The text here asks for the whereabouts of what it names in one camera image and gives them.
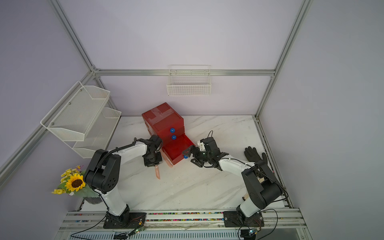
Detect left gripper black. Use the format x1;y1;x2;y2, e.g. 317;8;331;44
143;151;163;168

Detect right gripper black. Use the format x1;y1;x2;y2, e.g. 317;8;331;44
183;145;213;166

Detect pink fruit knife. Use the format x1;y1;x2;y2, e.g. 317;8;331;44
161;152;173;168
155;165;161;180

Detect red drawer cabinet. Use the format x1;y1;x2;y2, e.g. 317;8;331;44
142;103;194;166

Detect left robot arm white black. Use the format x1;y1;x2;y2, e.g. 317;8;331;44
84;135;163;229

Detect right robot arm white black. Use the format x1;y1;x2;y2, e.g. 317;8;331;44
182;136;288;228

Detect black work glove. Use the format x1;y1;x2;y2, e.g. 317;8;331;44
244;146;268;164

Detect white mesh two-tier shelf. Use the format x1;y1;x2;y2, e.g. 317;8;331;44
41;82;121;159

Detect yellow artificial flowers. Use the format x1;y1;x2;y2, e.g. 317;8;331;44
52;166;103;205

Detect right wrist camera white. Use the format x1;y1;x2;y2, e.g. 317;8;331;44
197;141;206;152

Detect white wire wall basket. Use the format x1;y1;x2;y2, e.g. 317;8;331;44
167;65;212;97

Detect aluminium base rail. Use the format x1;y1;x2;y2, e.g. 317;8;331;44
59;209;307;233

